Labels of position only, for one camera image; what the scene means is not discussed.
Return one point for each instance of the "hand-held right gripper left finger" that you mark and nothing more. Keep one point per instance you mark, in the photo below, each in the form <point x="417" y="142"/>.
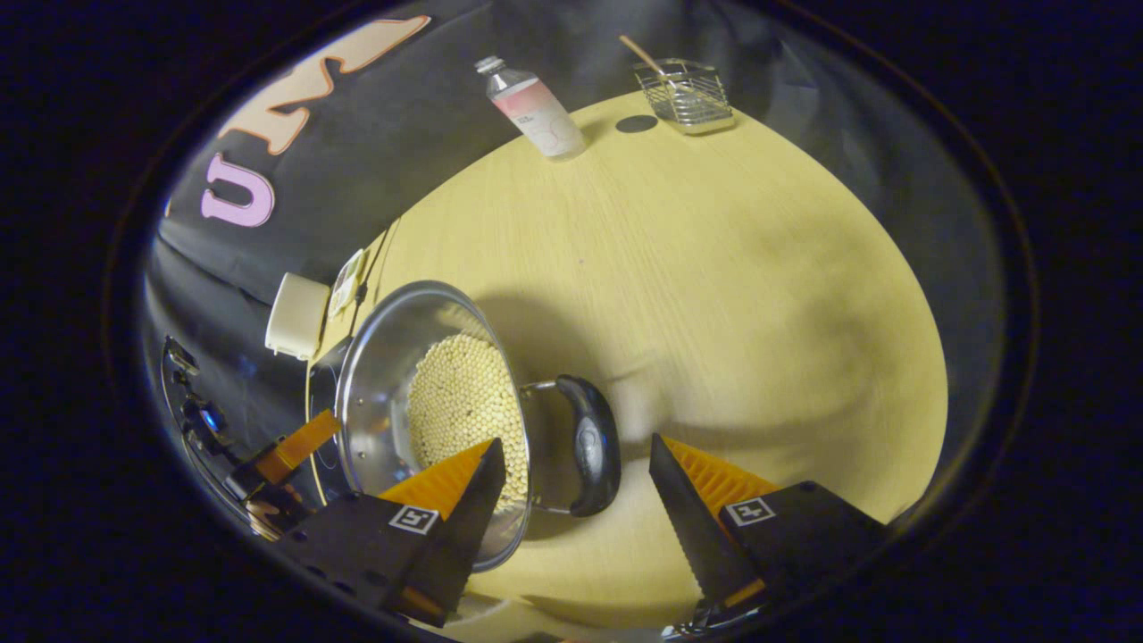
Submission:
<point x="473" y="509"/>

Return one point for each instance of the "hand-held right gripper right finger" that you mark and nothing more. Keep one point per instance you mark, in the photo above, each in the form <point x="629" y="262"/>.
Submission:
<point x="688" y="527"/>

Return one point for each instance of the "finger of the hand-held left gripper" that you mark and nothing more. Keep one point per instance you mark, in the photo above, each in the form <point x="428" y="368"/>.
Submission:
<point x="299" y="446"/>

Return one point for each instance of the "black induction cooktop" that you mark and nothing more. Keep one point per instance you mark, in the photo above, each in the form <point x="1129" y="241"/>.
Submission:
<point x="324" y="397"/>

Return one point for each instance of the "pile of soybeans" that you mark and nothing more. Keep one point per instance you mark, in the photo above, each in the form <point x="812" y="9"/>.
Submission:
<point x="460" y="402"/>

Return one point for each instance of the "white plastic box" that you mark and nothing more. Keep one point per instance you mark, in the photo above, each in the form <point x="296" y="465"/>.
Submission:
<point x="296" y="315"/>

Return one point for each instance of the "white divided tray of beans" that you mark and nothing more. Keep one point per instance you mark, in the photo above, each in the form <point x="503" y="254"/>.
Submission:
<point x="347" y="284"/>

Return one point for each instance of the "clear bottle with pink label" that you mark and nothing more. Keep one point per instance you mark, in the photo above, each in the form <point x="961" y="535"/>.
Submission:
<point x="540" y="112"/>

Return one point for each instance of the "dark round table grommet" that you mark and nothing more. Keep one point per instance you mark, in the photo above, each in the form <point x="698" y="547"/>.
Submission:
<point x="637" y="123"/>

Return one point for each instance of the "wooden stick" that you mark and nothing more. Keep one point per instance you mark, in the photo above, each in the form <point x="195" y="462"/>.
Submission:
<point x="641" y="54"/>

